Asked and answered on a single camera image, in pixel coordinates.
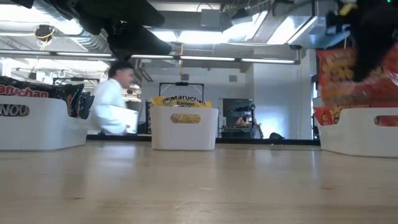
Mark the grey ceiling box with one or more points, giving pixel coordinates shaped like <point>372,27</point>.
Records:
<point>211,18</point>

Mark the grey square wall box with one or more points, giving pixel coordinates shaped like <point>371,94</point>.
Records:
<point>184,77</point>
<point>233,78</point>

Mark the person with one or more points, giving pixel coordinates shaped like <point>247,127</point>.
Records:
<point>244,121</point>
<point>109,102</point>

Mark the white plastic bin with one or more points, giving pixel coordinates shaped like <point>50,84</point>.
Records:
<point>183,137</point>
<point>43,127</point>
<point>351,137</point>

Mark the black rounded object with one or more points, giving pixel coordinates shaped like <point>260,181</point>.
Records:
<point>276,136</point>

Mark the black Fire Noodles pack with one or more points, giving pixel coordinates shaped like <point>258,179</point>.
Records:
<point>46,90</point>
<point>85,104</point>
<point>14,110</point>

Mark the black ceiling camera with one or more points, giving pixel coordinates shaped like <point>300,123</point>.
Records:
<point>295,47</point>

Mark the black metal table frame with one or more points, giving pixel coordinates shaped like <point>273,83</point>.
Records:
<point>248,141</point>

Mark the long ceiling light bar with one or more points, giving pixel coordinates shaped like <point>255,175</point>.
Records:
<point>217,58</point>

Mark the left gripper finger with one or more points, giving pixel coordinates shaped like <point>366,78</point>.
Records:
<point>140,42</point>

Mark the light grey ceiling duct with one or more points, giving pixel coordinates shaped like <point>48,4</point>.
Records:
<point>314,31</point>

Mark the yellow Maruchan noodle pack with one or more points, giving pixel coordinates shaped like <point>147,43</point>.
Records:
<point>180,101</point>
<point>185,118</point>

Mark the black monitor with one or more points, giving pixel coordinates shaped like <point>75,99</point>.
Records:
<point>237,107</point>

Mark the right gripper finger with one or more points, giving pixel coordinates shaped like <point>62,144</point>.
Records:
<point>370,56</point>

